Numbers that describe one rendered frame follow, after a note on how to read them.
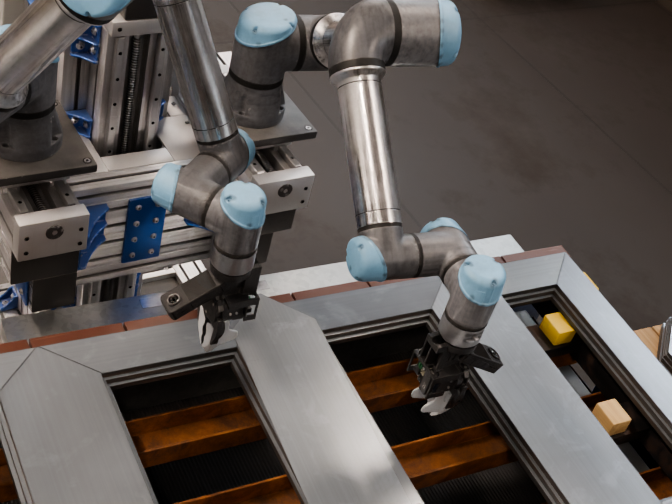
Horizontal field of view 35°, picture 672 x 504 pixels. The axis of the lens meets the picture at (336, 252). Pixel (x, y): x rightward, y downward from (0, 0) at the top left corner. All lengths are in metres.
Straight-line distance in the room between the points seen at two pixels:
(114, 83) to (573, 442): 1.14
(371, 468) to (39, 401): 0.59
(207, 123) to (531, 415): 0.84
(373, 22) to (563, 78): 3.32
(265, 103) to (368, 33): 0.50
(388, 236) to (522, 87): 3.21
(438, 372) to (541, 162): 2.66
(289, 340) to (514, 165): 2.41
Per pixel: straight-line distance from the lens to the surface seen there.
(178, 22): 1.79
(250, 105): 2.27
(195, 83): 1.82
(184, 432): 2.14
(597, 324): 2.41
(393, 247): 1.76
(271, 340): 2.10
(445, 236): 1.81
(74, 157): 2.14
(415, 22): 1.87
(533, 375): 2.23
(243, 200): 1.73
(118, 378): 2.00
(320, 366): 2.08
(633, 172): 4.65
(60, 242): 2.10
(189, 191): 1.78
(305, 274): 2.51
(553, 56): 5.27
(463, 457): 2.25
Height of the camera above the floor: 2.33
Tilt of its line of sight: 40 degrees down
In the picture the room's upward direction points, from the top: 17 degrees clockwise
